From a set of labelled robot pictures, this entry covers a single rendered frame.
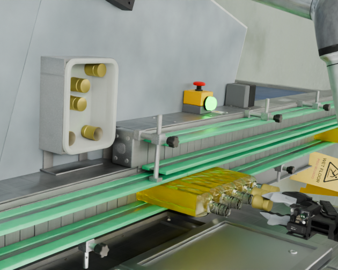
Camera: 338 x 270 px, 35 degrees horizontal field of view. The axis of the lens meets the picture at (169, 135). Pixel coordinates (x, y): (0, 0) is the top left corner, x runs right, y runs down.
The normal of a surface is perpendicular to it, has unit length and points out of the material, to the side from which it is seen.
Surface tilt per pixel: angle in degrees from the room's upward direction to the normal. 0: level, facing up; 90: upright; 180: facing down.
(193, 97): 90
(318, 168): 77
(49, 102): 90
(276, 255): 90
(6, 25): 0
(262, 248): 90
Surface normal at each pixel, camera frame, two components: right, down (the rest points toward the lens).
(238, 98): -0.58, 0.12
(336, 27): -0.51, -0.10
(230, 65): 0.81, 0.17
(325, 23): -0.82, -0.17
